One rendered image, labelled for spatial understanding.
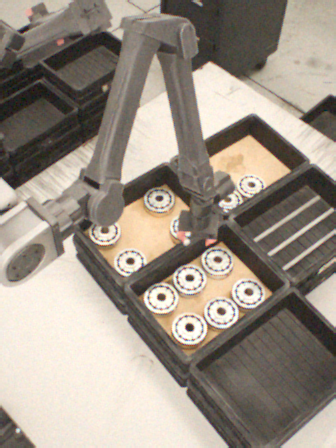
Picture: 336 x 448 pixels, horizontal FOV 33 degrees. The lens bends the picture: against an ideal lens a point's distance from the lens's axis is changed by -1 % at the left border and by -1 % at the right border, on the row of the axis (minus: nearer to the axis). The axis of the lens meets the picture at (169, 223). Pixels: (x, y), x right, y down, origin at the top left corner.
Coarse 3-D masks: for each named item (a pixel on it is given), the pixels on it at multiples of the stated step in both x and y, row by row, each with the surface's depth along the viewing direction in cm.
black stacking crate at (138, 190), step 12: (168, 168) 193; (144, 180) 191; (156, 180) 196; (168, 180) 198; (132, 192) 191; (144, 192) 196; (180, 192) 195; (84, 228) 188; (84, 252) 184; (96, 264) 182; (108, 264) 171; (108, 276) 175; (120, 288) 172
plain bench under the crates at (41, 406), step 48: (240, 96) 247; (144, 144) 229; (48, 192) 214; (0, 288) 190; (48, 288) 191; (96, 288) 191; (0, 336) 180; (48, 336) 181; (96, 336) 181; (0, 384) 171; (48, 384) 172; (96, 384) 172; (144, 384) 173; (48, 432) 164; (96, 432) 164; (144, 432) 165; (192, 432) 165
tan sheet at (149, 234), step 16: (128, 208) 194; (144, 208) 195; (176, 208) 195; (128, 224) 191; (144, 224) 191; (160, 224) 191; (128, 240) 187; (144, 240) 187; (160, 240) 187; (112, 256) 183
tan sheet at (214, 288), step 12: (192, 264) 183; (240, 264) 183; (228, 276) 181; (240, 276) 181; (252, 276) 181; (216, 288) 178; (228, 288) 178; (264, 288) 178; (180, 300) 175; (192, 300) 175; (204, 300) 175; (180, 312) 173; (240, 312) 173; (168, 324) 170; (180, 348) 166
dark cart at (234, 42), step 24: (168, 0) 313; (192, 0) 297; (216, 0) 287; (240, 0) 291; (264, 0) 309; (192, 24) 311; (216, 24) 297; (240, 24) 305; (264, 24) 325; (216, 48) 306; (240, 48) 321; (264, 48) 343; (240, 72) 338
